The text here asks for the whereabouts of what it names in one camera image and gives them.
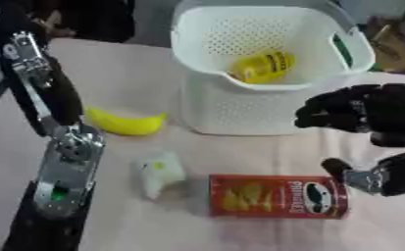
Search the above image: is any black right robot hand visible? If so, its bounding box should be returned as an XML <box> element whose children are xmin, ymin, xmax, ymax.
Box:
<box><xmin>292</xmin><ymin>82</ymin><xmax>405</xmax><ymax>198</ymax></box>

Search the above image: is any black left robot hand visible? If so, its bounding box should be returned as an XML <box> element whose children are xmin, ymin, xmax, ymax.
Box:
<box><xmin>0</xmin><ymin>5</ymin><xmax>87</xmax><ymax>137</ymax></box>

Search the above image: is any brown cardboard box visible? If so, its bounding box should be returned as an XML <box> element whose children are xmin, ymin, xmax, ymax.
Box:
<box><xmin>363</xmin><ymin>3</ymin><xmax>405</xmax><ymax>75</ymax></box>

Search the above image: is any yellow toy banana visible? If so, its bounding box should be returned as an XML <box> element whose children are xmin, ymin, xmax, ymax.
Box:
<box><xmin>83</xmin><ymin>106</ymin><xmax>170</xmax><ymax>137</ymax></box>

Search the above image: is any yellow mustard bottle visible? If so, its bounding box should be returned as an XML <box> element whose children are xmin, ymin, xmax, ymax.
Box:
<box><xmin>228</xmin><ymin>49</ymin><xmax>298</xmax><ymax>84</ymax></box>

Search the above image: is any small white toy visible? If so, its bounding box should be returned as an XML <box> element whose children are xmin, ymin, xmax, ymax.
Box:
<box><xmin>133</xmin><ymin>150</ymin><xmax>188</xmax><ymax>201</ymax></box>

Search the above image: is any white perforated plastic basket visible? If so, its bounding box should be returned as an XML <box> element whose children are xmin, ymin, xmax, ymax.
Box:
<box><xmin>169</xmin><ymin>0</ymin><xmax>380</xmax><ymax>137</ymax></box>

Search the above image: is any red chips can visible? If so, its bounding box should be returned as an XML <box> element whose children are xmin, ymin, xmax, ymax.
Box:
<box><xmin>207</xmin><ymin>174</ymin><xmax>352</xmax><ymax>221</ymax></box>

